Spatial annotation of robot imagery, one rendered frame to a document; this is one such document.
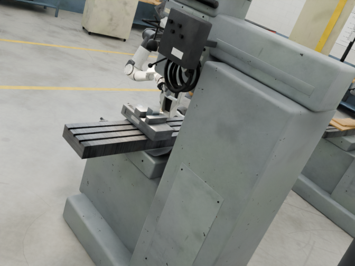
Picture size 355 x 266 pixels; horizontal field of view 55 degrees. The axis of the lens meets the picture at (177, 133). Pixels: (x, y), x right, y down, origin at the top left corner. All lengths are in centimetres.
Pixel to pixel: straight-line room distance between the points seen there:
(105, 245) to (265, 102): 145
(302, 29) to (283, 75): 206
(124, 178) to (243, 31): 118
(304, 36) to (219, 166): 220
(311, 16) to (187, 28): 217
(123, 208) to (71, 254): 49
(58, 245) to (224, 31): 177
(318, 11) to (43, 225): 293
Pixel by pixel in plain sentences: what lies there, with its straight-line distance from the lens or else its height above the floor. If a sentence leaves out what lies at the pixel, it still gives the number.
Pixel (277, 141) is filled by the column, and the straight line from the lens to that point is 139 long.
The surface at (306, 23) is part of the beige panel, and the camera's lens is 354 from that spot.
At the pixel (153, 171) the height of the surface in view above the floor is 82.
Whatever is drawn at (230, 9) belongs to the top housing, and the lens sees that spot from 180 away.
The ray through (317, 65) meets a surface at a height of 173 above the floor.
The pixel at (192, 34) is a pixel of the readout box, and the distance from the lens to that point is 147.
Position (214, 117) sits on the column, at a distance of 155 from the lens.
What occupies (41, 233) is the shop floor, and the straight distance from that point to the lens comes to 263.
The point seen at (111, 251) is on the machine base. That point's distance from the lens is 233.
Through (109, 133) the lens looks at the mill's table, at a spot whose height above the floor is 96.
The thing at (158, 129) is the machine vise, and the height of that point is 103.
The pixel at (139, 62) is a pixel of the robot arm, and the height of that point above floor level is 123.
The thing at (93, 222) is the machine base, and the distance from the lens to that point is 248.
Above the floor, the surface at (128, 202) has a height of 49.
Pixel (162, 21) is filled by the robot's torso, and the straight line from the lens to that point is 248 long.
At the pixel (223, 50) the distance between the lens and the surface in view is 168.
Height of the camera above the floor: 187
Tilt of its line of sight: 24 degrees down
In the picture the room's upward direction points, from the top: 21 degrees clockwise
